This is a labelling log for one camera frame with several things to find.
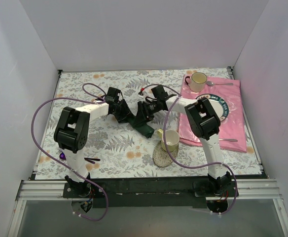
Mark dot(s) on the purple metal spoon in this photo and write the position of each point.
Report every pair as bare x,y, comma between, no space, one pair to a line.
94,159

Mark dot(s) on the white plate green rim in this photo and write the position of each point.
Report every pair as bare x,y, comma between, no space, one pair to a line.
219,105

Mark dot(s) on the dark green cloth napkin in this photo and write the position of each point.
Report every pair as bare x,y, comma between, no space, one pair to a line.
141,127

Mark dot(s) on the yellow-green mug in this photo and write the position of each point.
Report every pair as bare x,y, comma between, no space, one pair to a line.
172,139

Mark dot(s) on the silver fork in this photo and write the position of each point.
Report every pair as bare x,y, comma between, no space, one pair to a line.
229,140

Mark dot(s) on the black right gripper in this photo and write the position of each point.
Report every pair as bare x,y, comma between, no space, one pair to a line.
142,114

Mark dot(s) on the pink satin placemat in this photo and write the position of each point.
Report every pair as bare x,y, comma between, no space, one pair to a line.
233,126

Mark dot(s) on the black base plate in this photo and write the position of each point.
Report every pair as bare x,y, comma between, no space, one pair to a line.
157,192

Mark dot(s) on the silver spoon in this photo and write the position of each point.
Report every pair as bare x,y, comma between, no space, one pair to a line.
210,83

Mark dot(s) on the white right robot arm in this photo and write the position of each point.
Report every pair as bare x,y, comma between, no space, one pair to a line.
202,120

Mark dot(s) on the cream enamel mug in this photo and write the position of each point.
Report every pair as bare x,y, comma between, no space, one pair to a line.
196,82

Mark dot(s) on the purple plastic fork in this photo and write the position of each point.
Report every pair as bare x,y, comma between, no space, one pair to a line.
62,155

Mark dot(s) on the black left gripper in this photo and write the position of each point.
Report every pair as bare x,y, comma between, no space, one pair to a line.
122,111

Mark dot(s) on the speckled round coaster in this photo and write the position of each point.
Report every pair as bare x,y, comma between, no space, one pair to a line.
160,157

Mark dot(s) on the floral tablecloth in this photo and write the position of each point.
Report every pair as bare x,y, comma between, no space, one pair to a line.
119,150

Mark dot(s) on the aluminium frame rail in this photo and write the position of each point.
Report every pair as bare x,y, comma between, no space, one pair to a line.
251,188

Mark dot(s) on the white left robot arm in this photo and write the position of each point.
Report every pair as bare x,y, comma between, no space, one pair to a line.
71,132

